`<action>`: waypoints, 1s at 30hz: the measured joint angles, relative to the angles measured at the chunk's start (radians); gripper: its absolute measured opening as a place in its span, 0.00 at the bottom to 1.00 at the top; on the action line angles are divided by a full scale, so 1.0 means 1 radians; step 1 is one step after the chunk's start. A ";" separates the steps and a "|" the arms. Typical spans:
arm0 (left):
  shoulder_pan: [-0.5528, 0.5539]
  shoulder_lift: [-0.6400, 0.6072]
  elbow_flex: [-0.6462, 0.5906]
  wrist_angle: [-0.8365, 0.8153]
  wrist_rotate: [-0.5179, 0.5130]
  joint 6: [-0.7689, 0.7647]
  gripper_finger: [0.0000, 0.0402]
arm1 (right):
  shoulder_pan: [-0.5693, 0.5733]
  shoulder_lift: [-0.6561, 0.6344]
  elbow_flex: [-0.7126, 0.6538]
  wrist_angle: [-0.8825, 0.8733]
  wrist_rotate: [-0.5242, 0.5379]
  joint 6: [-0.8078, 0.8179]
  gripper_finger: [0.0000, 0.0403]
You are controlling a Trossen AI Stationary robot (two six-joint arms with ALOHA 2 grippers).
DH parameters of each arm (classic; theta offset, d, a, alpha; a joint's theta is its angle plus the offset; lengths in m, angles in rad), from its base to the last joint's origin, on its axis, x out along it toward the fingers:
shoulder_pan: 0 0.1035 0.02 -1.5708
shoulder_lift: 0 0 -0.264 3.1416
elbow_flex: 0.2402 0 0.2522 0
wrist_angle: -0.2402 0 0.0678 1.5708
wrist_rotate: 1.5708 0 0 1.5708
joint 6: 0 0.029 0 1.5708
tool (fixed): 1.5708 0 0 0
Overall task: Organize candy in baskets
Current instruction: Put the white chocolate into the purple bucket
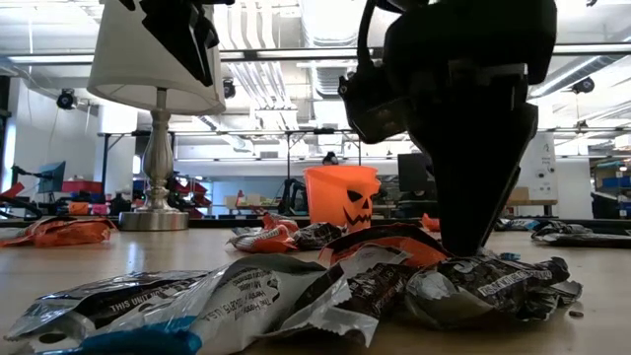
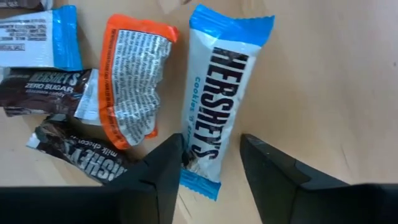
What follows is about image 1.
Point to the blue storage bins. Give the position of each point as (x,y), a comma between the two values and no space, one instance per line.
(611,182)

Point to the white shade silver table lamp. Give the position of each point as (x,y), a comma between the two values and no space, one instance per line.
(158,148)

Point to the black computer monitor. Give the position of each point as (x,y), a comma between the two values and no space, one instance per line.
(414,172)

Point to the silver ventilation duct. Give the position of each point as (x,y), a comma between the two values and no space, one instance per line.
(591,66)
(325,79)

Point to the wooden workshop table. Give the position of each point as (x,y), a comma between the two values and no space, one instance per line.
(537,202)

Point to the person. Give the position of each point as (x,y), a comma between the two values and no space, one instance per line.
(330,159)

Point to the orange pumpkin face bucket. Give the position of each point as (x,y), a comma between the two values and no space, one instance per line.
(330,194)

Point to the black office chair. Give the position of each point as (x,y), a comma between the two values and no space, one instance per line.
(605,204)

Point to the black ceiling camera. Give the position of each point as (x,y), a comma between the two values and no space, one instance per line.
(584,85)
(66,98)
(229,89)

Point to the orange white Reese's pack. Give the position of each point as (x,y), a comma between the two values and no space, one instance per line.
(266,241)

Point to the long ceiling light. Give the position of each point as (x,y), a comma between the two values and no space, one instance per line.
(296,52)

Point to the white cabinet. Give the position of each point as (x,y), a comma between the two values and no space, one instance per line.
(544,167)

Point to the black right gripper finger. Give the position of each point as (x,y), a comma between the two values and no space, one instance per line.
(473,172)

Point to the red storage bins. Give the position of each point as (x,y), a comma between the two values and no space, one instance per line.
(197,190)

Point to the red black background robot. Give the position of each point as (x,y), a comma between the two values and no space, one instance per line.
(12,190)

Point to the small dark crumb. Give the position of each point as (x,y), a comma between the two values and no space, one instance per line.
(576,314)

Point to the cardboard box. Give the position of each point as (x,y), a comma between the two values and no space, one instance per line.
(518,193)

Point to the black aluminium table frame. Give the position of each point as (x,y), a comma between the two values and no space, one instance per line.
(212,223)

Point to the small orange object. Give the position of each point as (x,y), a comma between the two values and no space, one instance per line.
(79,208)

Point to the blue lit monitor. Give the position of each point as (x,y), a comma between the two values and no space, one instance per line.
(53,177)

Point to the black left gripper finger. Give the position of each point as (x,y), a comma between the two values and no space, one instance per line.
(208,29)
(172,29)

